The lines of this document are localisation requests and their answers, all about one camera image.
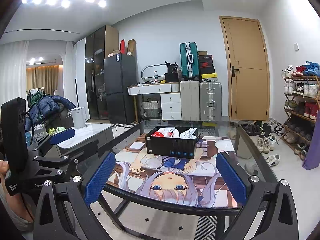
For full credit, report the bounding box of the white marble side table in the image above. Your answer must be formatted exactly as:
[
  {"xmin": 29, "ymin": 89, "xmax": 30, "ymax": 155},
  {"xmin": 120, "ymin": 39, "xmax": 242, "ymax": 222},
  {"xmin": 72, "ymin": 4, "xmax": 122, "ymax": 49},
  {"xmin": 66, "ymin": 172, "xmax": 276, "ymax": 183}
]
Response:
[{"xmin": 51, "ymin": 122, "xmax": 113, "ymax": 152}]

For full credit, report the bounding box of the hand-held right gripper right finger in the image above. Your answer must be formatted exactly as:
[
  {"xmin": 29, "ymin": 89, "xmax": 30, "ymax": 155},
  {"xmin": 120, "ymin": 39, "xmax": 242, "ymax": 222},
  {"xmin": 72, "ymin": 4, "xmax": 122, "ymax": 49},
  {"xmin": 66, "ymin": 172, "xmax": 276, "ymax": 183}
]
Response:
[{"xmin": 215, "ymin": 151, "xmax": 299, "ymax": 240}]

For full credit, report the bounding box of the teal suitcase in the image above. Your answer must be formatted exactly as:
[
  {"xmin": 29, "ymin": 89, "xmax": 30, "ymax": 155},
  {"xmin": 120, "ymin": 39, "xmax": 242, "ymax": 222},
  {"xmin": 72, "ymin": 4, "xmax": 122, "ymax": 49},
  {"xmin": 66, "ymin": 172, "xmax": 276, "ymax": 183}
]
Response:
[{"xmin": 179, "ymin": 42, "xmax": 199, "ymax": 78}]

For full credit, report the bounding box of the brown cardboard box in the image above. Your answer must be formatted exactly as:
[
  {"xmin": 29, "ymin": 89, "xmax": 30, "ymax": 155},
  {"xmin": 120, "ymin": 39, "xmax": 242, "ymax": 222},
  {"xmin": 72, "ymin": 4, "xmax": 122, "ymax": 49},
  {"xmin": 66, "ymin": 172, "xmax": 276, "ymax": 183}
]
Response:
[{"xmin": 127, "ymin": 39, "xmax": 137, "ymax": 56}]

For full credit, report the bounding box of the person's left forearm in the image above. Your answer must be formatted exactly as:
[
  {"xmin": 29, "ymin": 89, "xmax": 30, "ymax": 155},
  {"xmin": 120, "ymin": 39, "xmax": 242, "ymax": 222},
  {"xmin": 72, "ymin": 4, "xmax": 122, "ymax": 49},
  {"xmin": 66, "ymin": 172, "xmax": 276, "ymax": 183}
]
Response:
[{"xmin": 0, "ymin": 184, "xmax": 35, "ymax": 232}]

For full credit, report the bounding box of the white desk with drawers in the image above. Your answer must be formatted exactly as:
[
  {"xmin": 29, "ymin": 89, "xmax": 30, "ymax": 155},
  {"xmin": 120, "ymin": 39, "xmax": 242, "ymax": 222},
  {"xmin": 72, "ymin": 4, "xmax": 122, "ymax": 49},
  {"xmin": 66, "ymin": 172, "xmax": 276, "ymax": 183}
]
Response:
[{"xmin": 127, "ymin": 83, "xmax": 182, "ymax": 120}]

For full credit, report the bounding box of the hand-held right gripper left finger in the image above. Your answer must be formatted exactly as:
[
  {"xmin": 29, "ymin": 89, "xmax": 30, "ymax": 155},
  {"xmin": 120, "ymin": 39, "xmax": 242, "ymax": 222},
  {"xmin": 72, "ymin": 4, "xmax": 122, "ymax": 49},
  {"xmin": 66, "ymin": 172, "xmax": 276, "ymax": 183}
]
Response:
[{"xmin": 33, "ymin": 151, "xmax": 117, "ymax": 240}]

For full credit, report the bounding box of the blue puffer jacket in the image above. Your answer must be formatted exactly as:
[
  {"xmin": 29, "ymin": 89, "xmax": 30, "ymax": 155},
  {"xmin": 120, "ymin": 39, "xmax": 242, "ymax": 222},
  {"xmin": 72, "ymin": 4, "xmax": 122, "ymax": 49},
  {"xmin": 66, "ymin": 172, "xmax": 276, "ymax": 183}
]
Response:
[{"xmin": 25, "ymin": 92, "xmax": 77, "ymax": 130}]

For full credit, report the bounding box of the cluster of scattered shoes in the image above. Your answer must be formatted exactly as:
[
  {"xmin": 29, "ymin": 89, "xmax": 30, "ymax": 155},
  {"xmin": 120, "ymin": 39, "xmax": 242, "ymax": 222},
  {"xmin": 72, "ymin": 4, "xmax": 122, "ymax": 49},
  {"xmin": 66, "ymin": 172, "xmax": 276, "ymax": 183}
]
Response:
[{"xmin": 240, "ymin": 120, "xmax": 284, "ymax": 154}]

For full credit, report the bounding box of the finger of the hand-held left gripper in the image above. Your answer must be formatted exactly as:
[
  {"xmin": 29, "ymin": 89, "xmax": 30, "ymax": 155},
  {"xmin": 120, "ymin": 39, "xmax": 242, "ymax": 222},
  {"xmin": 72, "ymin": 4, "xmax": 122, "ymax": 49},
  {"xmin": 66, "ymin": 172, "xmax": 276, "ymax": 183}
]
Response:
[
  {"xmin": 26, "ymin": 128, "xmax": 77, "ymax": 157},
  {"xmin": 32, "ymin": 140, "xmax": 100, "ymax": 180}
]

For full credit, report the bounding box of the oval chrome mirror frame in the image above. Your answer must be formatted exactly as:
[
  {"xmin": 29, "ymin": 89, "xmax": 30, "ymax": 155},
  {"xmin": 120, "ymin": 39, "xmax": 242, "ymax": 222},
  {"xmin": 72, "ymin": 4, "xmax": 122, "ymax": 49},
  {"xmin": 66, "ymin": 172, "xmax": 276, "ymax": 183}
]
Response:
[{"xmin": 141, "ymin": 64, "xmax": 173, "ymax": 82}]

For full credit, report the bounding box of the person's left hand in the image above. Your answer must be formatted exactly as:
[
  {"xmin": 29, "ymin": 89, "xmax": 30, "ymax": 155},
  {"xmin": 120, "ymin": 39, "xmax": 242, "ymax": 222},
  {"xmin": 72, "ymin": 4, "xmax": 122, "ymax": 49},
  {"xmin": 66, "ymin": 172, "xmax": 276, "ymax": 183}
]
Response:
[{"xmin": 0, "ymin": 160, "xmax": 10, "ymax": 179}]

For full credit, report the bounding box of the beige curtain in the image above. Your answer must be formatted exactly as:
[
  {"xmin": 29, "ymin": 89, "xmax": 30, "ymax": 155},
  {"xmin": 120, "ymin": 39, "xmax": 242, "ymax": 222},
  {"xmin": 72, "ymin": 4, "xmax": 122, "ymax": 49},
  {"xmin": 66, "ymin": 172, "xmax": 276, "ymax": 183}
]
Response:
[{"xmin": 26, "ymin": 65, "xmax": 60, "ymax": 97}]

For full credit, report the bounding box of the white electric kettle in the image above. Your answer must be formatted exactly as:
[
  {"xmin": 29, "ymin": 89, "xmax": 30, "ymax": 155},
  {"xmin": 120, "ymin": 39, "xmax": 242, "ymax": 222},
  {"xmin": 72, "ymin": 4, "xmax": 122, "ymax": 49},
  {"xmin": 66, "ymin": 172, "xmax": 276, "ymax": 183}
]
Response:
[{"xmin": 71, "ymin": 107, "xmax": 88, "ymax": 130}]

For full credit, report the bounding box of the black white striped rug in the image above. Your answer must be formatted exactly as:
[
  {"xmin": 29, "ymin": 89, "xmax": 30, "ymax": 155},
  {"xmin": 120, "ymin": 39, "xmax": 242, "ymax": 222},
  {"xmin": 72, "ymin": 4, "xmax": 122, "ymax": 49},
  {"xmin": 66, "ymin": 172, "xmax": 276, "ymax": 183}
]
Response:
[{"xmin": 194, "ymin": 215, "xmax": 218, "ymax": 240}]

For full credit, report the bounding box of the red black shoe box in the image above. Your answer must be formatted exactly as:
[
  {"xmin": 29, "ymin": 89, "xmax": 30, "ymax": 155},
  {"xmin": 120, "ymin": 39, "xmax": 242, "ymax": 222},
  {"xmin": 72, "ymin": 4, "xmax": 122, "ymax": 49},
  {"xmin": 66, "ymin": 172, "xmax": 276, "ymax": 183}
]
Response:
[{"xmin": 199, "ymin": 55, "xmax": 213, "ymax": 67}]

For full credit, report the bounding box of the tissue box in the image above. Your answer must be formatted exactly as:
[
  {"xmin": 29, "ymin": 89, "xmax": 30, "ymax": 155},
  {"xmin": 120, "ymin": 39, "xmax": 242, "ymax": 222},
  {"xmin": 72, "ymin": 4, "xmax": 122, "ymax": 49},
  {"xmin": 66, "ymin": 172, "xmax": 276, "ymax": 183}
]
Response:
[{"xmin": 31, "ymin": 124, "xmax": 48, "ymax": 140}]

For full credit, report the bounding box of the wooden door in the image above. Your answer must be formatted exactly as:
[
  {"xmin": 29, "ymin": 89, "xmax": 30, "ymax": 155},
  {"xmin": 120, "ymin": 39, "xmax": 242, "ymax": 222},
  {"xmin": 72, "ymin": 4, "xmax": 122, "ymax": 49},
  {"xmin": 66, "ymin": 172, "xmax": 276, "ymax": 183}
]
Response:
[{"xmin": 219, "ymin": 16, "xmax": 271, "ymax": 121}]

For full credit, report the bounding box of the white woven basket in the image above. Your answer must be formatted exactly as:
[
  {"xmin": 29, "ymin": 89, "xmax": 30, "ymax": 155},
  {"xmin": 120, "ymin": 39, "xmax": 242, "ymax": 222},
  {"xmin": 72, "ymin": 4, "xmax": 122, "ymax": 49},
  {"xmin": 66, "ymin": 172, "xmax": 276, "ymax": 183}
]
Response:
[{"xmin": 142, "ymin": 98, "xmax": 162, "ymax": 119}]

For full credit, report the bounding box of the black bag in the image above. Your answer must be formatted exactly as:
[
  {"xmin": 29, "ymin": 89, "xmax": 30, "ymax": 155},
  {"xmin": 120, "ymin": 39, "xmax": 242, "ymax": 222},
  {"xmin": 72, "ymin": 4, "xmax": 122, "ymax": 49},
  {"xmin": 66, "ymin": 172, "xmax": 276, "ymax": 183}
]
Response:
[{"xmin": 164, "ymin": 61, "xmax": 182, "ymax": 83}]

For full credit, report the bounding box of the white sneaker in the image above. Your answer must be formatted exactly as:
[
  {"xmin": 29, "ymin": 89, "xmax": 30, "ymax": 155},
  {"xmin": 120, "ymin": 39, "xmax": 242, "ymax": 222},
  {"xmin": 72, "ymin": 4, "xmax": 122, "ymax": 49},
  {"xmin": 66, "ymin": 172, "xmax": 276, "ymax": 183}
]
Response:
[
  {"xmin": 265, "ymin": 154, "xmax": 280, "ymax": 167},
  {"xmin": 245, "ymin": 161, "xmax": 262, "ymax": 175}
]

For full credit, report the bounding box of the dark grey refrigerator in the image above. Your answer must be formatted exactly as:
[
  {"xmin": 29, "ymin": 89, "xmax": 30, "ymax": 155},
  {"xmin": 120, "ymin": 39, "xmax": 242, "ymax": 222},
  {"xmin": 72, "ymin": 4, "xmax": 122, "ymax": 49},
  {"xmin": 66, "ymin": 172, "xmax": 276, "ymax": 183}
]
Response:
[{"xmin": 104, "ymin": 53, "xmax": 137, "ymax": 123}]

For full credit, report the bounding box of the shoe rack with shoes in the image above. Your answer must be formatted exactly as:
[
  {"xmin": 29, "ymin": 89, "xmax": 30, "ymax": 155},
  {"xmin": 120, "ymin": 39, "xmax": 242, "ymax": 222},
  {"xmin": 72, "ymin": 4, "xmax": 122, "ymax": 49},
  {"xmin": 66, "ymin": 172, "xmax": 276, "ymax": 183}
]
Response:
[{"xmin": 281, "ymin": 60, "xmax": 320, "ymax": 160}]

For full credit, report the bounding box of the beige suitcase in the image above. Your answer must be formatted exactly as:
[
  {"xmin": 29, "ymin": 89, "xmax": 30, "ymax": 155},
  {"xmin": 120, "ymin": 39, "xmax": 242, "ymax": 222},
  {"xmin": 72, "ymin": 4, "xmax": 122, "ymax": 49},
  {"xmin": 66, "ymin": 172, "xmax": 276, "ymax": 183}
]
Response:
[{"xmin": 180, "ymin": 80, "xmax": 200, "ymax": 121}]

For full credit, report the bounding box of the printed anime desk mat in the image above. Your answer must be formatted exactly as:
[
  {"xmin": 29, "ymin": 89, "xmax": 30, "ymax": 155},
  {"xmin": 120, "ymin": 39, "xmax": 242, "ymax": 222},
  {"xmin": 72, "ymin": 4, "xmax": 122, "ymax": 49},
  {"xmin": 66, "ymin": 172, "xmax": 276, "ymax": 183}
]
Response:
[{"xmin": 105, "ymin": 135, "xmax": 247, "ymax": 208}]

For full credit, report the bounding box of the dark glass cabinet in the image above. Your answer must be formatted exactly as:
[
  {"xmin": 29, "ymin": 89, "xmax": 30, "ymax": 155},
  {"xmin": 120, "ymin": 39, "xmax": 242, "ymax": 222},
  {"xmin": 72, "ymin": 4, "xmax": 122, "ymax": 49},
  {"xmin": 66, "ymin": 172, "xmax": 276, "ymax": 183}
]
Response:
[{"xmin": 84, "ymin": 25, "xmax": 119, "ymax": 120}]

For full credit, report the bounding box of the white sheer curtain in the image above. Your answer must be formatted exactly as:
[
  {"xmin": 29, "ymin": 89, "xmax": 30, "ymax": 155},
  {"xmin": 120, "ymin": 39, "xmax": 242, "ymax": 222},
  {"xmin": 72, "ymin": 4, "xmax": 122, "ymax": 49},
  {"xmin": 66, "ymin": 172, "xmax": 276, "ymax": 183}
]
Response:
[{"xmin": 0, "ymin": 40, "xmax": 29, "ymax": 105}]

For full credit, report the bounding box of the purple cloth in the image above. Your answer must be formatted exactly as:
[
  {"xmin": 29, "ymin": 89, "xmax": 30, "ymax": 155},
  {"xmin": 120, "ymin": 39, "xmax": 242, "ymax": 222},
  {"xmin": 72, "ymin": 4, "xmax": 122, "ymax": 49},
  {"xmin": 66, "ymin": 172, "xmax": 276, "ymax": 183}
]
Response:
[{"xmin": 302, "ymin": 140, "xmax": 320, "ymax": 172}]

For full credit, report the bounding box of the green white cloth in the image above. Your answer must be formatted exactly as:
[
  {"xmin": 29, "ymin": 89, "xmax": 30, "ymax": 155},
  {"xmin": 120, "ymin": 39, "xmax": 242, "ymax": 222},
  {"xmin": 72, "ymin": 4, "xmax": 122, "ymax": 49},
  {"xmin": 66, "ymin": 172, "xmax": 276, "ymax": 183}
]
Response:
[{"xmin": 47, "ymin": 127, "xmax": 67, "ymax": 135}]

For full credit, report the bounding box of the white tall cabinet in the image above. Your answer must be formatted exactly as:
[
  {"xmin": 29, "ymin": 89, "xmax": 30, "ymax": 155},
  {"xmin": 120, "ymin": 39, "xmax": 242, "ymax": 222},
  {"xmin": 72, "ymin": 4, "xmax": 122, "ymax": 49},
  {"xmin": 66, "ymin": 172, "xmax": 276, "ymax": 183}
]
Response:
[{"xmin": 74, "ymin": 37, "xmax": 87, "ymax": 109}]

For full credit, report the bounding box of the black cardboard box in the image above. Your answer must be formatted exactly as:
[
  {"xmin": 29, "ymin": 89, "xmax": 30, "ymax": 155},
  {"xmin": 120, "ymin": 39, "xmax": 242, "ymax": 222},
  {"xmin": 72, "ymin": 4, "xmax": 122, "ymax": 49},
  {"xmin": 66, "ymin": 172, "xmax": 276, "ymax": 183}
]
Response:
[{"xmin": 145, "ymin": 127, "xmax": 202, "ymax": 159}]

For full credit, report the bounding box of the silver suitcase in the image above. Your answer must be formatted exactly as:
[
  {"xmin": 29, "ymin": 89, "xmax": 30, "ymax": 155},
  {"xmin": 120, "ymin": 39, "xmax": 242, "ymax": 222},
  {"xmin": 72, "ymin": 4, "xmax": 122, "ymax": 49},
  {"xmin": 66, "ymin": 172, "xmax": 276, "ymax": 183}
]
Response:
[{"xmin": 199, "ymin": 81, "xmax": 222, "ymax": 121}]

